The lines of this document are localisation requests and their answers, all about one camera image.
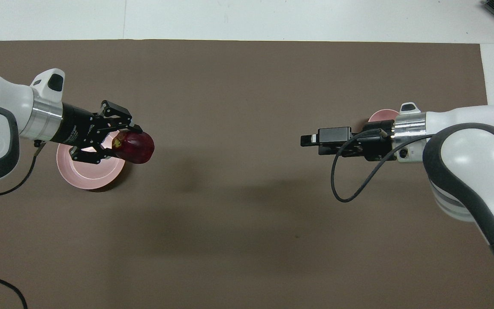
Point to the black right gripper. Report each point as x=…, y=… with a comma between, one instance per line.
x=378, y=150

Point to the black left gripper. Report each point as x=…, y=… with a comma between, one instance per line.
x=75, y=126

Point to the dark red apple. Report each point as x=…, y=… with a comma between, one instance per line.
x=137, y=148

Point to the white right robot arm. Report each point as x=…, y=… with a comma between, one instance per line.
x=470, y=159

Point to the pink plate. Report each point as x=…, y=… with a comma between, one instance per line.
x=88, y=176

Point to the pink bowl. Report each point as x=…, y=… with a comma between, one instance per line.
x=382, y=116

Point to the brown table mat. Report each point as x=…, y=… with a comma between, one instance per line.
x=247, y=240

